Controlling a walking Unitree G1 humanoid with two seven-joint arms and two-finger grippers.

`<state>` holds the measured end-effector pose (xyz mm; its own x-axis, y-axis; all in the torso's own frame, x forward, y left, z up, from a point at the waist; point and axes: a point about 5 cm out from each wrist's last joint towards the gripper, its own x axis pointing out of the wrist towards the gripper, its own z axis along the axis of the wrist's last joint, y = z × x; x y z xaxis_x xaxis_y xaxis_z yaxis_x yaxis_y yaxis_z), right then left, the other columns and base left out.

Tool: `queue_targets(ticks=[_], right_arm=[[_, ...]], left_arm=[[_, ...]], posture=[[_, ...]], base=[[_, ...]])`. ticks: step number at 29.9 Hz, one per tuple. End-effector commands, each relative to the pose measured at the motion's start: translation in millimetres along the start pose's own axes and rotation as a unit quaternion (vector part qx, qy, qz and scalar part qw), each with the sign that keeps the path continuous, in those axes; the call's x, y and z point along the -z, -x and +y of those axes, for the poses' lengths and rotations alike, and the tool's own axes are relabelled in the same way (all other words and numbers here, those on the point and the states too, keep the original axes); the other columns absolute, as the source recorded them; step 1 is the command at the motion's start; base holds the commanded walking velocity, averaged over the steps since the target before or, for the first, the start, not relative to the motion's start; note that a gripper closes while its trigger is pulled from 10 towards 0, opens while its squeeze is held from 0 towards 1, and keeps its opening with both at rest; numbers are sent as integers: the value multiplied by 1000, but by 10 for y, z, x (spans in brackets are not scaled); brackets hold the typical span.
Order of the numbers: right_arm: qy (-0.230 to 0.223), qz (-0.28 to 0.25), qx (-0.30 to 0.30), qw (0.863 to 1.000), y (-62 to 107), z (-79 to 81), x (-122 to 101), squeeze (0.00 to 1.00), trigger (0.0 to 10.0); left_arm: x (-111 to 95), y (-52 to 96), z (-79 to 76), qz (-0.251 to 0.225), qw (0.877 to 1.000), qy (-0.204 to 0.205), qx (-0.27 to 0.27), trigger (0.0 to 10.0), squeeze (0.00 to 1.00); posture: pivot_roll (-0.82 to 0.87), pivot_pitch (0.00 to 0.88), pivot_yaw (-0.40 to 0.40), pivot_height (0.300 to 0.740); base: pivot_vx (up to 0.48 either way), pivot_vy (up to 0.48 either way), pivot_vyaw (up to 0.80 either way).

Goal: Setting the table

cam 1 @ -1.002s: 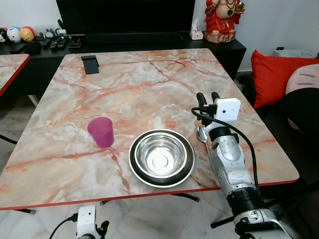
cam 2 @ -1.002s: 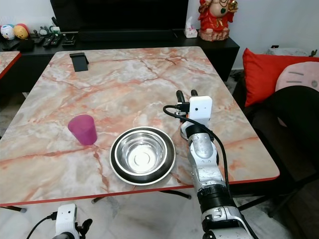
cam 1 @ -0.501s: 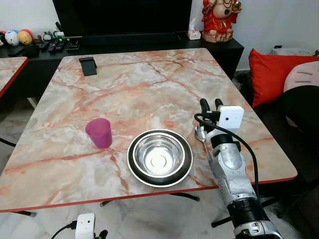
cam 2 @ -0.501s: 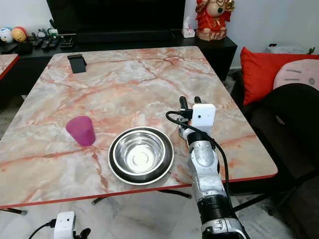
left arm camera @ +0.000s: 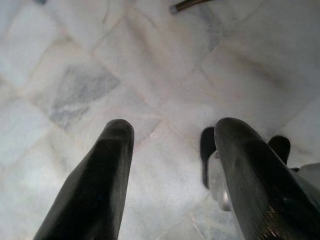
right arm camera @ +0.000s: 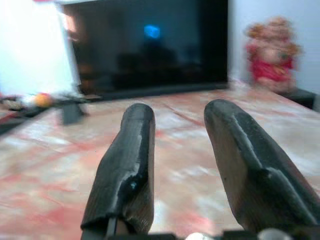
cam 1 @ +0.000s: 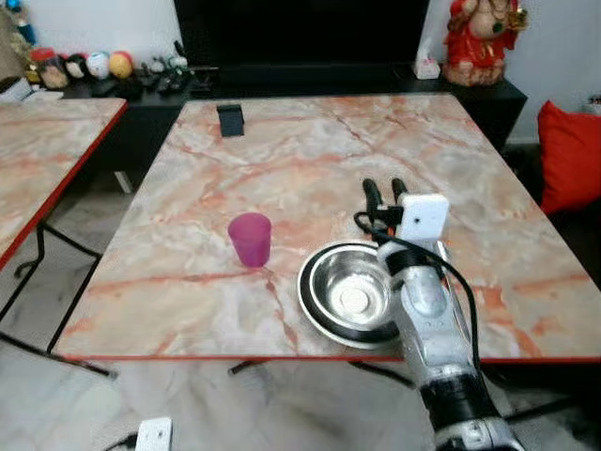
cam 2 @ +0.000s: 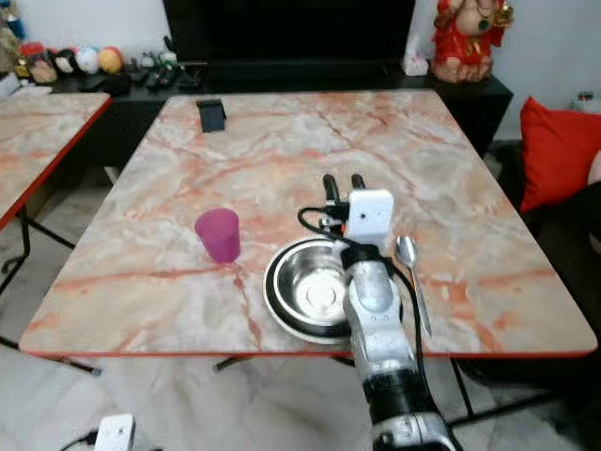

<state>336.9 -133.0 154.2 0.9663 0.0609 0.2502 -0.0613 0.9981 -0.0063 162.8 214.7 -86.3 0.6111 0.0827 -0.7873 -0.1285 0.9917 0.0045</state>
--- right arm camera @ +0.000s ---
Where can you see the pink and red plush doll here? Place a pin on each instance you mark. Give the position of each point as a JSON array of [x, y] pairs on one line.
[[272, 60]]

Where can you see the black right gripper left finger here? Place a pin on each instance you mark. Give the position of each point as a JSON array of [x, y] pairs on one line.
[[130, 160]]

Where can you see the orange round toy figure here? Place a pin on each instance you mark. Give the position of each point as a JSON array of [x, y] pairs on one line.
[[43, 99]]

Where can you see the black flat television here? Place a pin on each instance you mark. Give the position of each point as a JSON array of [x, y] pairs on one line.
[[150, 50]]

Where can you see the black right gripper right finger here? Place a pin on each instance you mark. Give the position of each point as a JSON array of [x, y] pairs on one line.
[[250, 162]]

